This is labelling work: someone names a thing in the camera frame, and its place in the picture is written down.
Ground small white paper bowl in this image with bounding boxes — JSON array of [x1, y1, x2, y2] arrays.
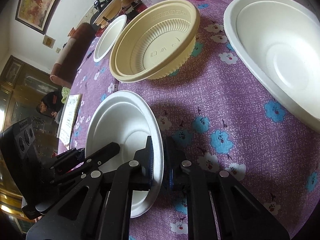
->
[[85, 90, 164, 218]]

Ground brown armchair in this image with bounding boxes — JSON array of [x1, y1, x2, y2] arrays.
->
[[50, 22, 96, 88]]

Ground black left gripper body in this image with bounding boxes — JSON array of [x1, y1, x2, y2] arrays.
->
[[1, 117, 120, 220]]

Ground dark wooden cabinet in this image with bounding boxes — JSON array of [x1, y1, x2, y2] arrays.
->
[[1, 56, 60, 233]]

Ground large white paper bowl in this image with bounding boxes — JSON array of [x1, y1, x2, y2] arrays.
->
[[223, 0, 319, 132]]

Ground white paper booklet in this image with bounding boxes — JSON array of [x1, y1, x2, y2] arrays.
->
[[57, 94, 82, 149]]

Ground white shallow paper plate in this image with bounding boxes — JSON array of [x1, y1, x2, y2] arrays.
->
[[93, 15, 127, 63]]

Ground seated person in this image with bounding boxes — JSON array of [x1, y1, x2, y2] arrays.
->
[[36, 90, 63, 118]]

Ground purple floral tablecloth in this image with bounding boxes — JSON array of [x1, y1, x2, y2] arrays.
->
[[71, 0, 319, 237]]

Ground beige ribbed plastic bowl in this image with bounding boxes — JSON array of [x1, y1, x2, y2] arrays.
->
[[109, 0, 200, 83]]

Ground framed wall painting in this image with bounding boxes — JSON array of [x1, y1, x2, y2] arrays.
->
[[15, 0, 60, 35]]

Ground stacked plates in rack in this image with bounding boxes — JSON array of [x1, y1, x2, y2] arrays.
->
[[92, 0, 142, 28]]

